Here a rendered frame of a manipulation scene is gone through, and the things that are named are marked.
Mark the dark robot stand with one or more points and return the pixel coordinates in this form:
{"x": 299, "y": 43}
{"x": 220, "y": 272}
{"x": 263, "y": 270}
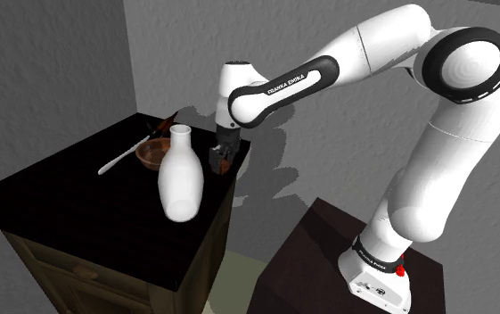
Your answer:
{"x": 301, "y": 265}

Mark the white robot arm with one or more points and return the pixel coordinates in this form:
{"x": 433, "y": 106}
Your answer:
{"x": 445, "y": 165}

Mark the white bottle vase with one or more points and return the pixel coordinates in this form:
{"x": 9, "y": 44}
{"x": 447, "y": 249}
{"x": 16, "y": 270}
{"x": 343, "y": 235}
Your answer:
{"x": 181, "y": 182}

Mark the small brown object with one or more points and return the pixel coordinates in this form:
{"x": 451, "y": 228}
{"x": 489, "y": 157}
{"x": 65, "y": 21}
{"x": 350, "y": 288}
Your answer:
{"x": 224, "y": 167}

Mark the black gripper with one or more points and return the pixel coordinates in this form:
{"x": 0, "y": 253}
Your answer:
{"x": 227, "y": 138}

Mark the brown bowl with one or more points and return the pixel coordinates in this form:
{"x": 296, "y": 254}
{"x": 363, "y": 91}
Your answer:
{"x": 148, "y": 155}

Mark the black topped wooden cabinet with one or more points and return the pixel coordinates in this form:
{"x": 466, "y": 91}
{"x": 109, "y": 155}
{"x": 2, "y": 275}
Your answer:
{"x": 80, "y": 204}

